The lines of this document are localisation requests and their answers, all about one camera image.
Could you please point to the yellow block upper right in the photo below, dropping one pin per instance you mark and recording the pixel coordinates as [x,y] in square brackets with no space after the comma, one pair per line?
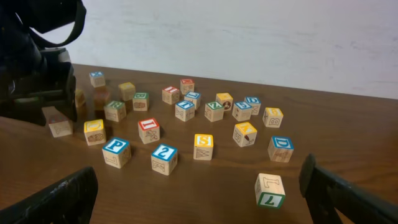
[226,100]

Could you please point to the red block far top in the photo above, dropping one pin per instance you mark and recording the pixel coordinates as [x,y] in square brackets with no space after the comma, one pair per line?
[186,85]

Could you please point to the yellow Q wooden block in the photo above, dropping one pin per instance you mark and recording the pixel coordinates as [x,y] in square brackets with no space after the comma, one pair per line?
[94,132]

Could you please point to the green R wooden block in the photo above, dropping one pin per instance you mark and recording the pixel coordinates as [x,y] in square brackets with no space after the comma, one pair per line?
[115,111]

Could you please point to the blue 5 wooden block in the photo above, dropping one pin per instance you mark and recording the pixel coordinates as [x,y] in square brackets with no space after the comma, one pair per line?
[242,111]

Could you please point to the red u block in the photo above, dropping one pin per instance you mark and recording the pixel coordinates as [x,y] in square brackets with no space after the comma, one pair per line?
[101,98]
[60,125]

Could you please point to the blue d block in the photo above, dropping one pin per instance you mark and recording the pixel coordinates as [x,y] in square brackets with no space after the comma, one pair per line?
[255,103]
[280,149]

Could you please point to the yellow block upper centre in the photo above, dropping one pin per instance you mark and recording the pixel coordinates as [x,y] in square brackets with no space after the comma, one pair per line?
[127,91]

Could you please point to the yellow block left middle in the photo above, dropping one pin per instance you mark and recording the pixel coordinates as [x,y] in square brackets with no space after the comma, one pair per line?
[79,98]

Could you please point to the blue D block lower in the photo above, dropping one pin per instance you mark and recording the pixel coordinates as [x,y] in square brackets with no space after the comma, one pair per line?
[280,149]

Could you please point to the yellow K wooden block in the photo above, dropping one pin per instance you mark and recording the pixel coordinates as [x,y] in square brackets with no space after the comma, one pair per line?
[244,134]

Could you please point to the blue D block upper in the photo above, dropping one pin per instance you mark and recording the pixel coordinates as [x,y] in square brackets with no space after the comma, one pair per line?
[255,103]

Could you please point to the blue X wooden block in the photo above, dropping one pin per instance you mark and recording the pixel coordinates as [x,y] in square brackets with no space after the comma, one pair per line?
[97,79]

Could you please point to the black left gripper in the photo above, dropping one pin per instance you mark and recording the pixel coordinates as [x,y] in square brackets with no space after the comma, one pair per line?
[23,98]

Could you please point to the red U block upper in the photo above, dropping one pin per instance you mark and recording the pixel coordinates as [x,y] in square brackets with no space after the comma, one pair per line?
[101,98]

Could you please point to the green B wooden block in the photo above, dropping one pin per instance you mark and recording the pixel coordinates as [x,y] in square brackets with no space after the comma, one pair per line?
[141,101]

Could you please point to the red I block upper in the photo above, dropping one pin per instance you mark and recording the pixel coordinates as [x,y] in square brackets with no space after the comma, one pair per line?
[170,95]

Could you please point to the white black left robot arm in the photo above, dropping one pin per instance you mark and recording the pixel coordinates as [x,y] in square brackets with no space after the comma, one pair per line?
[36,70]

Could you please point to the green Z wooden block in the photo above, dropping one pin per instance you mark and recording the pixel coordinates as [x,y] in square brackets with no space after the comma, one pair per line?
[214,111]

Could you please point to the red U block lower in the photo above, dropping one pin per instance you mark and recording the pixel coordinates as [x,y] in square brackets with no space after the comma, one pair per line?
[60,125]

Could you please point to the blue P wooden block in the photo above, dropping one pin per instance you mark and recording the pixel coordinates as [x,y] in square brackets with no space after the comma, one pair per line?
[117,152]

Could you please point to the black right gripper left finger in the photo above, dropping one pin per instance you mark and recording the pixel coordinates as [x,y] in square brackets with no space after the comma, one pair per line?
[70,200]

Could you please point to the yellow 8 wooden block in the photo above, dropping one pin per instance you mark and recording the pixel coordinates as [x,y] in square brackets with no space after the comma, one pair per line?
[272,117]

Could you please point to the red i block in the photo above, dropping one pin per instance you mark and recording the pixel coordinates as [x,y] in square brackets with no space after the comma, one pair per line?
[170,95]
[149,130]

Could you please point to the blue 2 wooden block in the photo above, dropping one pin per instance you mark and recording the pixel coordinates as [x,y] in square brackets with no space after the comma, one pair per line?
[164,159]

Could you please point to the blue T wooden block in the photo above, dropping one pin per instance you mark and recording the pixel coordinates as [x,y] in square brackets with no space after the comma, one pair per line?
[184,110]

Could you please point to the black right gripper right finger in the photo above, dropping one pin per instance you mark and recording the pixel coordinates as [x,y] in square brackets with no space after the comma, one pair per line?
[326,194]

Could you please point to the red I block lower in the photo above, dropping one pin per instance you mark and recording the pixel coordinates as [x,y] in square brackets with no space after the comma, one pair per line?
[149,130]

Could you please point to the yellow S wooden block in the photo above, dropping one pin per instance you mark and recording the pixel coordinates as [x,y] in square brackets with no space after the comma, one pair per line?
[203,147]

